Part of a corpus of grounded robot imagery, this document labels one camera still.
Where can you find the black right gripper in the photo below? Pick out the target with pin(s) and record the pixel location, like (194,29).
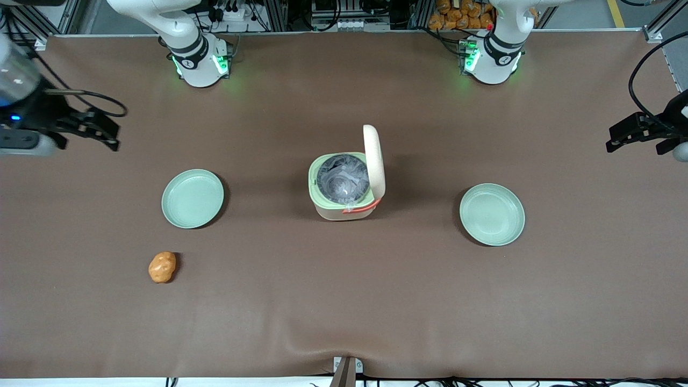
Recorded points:
(42,115)

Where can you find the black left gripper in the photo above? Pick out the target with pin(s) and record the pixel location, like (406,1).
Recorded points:
(673,119)

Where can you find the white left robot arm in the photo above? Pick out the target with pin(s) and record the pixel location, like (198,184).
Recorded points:
(497,54)

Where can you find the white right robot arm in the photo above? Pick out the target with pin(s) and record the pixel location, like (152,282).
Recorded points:
(189,49)

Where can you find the pale green plate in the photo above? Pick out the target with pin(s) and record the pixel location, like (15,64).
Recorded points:
(492,214)
(192,199)

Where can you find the orange toy potato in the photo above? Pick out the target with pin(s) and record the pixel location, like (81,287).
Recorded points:
(162,267)

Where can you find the white power strip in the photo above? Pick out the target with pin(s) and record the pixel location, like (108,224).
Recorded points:
(232,14)

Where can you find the orange bread pile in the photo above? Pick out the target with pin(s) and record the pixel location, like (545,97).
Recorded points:
(459,15)

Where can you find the grey inner pot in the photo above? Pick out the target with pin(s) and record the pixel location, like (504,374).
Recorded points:
(342,179)

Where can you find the grey electronics box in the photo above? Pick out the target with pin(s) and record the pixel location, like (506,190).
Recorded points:
(349,16)

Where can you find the brown table mat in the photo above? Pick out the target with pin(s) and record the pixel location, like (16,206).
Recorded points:
(344,301)

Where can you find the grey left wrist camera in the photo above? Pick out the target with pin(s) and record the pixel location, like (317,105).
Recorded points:
(681,152)

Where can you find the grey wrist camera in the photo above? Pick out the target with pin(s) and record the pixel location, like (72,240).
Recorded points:
(681,152)
(24,142)

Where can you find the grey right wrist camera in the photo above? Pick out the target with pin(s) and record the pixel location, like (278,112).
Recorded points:
(24,142)

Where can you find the silver corner bracket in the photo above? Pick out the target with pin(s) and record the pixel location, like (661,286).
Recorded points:
(41,43)
(653,35)

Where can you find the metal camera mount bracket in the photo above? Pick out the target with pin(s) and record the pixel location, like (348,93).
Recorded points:
(346,371)

